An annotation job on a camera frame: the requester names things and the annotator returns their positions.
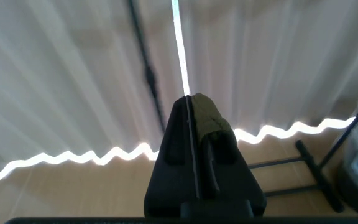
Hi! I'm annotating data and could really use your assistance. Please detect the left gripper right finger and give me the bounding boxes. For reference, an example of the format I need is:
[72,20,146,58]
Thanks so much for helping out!
[199,130,267,216]

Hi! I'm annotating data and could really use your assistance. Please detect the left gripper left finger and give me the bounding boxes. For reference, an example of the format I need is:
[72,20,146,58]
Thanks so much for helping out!
[144,95,202,218]

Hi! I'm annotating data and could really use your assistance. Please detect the green shirt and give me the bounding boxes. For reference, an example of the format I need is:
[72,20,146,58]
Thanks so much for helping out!
[191,92,235,146]

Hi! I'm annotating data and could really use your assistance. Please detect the black clothes rack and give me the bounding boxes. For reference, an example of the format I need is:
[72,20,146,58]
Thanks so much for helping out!
[127,0,358,214]

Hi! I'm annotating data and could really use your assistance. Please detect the beige curtain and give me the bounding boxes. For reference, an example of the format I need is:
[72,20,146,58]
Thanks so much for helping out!
[0,0,358,175]

